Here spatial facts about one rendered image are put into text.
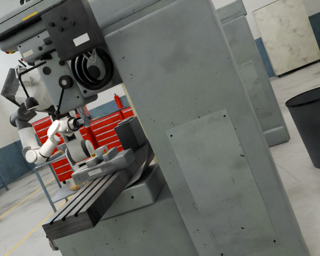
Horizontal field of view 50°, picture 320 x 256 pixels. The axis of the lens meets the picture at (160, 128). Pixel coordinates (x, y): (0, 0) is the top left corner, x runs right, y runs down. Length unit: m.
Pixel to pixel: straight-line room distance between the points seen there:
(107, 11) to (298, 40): 8.52
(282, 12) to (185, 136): 8.55
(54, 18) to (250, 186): 1.13
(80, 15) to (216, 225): 1.13
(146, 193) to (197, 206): 0.27
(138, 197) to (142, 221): 0.14
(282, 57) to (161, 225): 8.45
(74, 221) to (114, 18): 0.95
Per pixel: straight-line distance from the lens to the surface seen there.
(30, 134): 2.31
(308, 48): 10.06
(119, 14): 1.75
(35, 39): 1.92
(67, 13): 1.56
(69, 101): 1.89
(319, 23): 11.00
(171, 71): 1.56
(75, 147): 2.65
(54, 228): 1.60
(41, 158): 2.24
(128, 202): 1.86
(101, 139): 7.12
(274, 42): 9.94
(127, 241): 1.98
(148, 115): 1.61
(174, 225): 1.87
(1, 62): 13.38
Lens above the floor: 1.29
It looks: 8 degrees down
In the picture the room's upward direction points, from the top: 23 degrees counter-clockwise
